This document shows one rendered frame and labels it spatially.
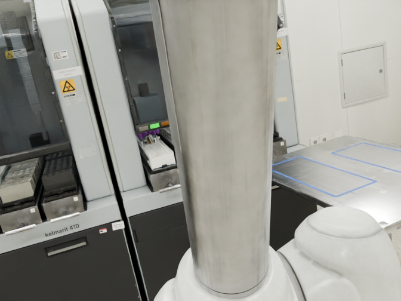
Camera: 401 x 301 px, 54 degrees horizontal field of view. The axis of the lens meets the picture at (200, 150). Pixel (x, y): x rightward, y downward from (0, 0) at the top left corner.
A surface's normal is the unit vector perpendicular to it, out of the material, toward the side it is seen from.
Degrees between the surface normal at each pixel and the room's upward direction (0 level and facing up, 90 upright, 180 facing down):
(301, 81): 90
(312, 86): 90
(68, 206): 90
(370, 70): 90
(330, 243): 49
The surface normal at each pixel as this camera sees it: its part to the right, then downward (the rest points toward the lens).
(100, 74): 0.30, 0.21
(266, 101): 0.76, 0.35
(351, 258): -0.17, -0.22
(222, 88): 0.02, 0.62
